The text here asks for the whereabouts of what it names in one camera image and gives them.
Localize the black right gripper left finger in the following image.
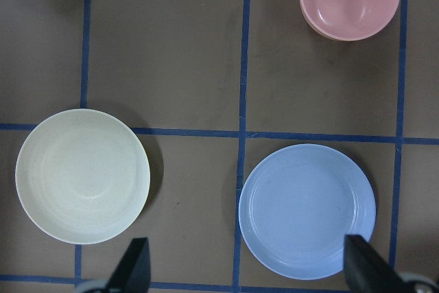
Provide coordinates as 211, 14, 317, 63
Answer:
106, 237, 151, 292

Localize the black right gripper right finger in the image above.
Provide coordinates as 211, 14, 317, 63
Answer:
344, 235, 403, 292

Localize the cream plate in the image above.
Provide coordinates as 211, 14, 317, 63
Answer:
15, 109, 150, 245

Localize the blue plate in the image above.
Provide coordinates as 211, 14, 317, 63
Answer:
239, 144, 377, 280

